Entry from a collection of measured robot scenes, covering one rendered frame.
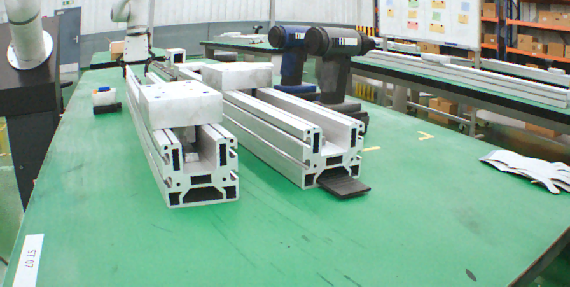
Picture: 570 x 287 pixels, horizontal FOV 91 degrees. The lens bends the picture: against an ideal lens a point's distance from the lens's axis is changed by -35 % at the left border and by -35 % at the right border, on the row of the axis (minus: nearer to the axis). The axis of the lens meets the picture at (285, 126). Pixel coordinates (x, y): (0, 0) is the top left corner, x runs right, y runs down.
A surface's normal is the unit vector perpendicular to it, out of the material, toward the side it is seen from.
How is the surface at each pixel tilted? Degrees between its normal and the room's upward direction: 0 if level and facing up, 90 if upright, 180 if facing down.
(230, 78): 90
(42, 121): 90
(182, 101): 90
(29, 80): 47
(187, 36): 90
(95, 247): 0
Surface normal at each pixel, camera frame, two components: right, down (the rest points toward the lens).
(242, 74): 0.45, 0.23
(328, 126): -0.89, 0.10
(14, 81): 0.38, -0.50
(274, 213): 0.02, -0.97
